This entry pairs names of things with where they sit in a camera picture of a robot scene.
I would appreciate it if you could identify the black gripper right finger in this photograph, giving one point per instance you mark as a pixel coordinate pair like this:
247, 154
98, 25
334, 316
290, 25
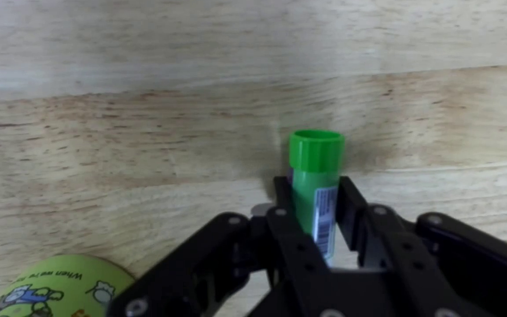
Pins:
430, 258

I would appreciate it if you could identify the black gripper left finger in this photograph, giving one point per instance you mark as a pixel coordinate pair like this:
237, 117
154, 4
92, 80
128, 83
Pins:
237, 265

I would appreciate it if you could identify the green glue stick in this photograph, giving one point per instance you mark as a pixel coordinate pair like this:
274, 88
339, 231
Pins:
316, 176

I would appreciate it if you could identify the green plastic mug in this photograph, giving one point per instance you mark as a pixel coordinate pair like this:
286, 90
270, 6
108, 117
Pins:
61, 289

